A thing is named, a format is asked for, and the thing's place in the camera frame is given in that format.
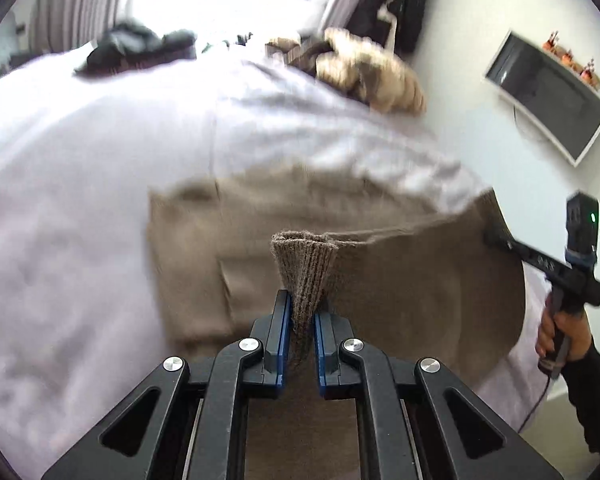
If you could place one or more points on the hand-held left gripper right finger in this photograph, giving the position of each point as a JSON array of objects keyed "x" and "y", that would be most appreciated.
[{"x": 320, "y": 355}]

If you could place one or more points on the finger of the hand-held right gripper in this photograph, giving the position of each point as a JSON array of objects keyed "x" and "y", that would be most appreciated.
[{"x": 505, "y": 242}]

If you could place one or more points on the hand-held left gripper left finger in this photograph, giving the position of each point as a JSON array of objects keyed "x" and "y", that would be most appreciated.
[{"x": 285, "y": 345}]

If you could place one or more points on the brown knit sweater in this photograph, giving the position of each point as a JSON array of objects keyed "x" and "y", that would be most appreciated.
[{"x": 405, "y": 285}]

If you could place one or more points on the person's right forearm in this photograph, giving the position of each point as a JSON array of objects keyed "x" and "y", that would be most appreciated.
[{"x": 595, "y": 395}]

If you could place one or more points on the dark folded clothes pile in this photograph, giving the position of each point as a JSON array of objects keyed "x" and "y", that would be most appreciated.
[{"x": 130, "y": 45}]

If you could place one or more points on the person's right hand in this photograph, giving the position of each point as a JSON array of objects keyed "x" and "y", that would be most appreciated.
[{"x": 577, "y": 330}]

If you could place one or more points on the small orange figurine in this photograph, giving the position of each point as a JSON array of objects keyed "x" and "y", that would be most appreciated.
[
  {"x": 552, "y": 42},
  {"x": 569, "y": 56},
  {"x": 589, "y": 74}
]

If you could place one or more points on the cream striped garment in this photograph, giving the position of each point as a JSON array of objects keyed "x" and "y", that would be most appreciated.
[{"x": 380, "y": 75}]

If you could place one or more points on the black hanging bag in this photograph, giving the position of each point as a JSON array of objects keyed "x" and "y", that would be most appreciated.
[{"x": 405, "y": 5}]

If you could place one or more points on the lavender plush blanket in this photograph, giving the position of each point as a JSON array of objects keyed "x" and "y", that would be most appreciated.
[{"x": 80, "y": 185}]

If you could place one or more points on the dark brown garment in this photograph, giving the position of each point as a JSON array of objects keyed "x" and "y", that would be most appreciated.
[{"x": 300, "y": 52}]

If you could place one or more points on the small black cloth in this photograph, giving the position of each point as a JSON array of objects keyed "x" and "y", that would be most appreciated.
[{"x": 227, "y": 42}]

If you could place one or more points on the grey pleated curtain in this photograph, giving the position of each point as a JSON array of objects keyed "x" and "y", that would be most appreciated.
[{"x": 80, "y": 5}]

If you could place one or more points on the wall-mounted television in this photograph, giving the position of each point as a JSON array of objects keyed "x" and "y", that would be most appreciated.
[{"x": 545, "y": 95}]

